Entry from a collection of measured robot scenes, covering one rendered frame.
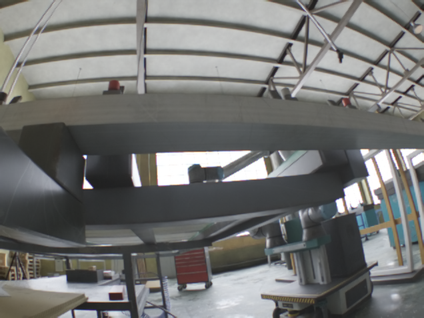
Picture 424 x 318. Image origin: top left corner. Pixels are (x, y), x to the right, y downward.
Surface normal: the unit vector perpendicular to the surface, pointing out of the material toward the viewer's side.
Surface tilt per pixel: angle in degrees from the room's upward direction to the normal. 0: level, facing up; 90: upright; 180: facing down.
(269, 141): 179
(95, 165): 90
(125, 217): 90
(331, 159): 90
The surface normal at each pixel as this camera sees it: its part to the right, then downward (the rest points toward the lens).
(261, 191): 0.21, -0.42
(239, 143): 0.13, 0.91
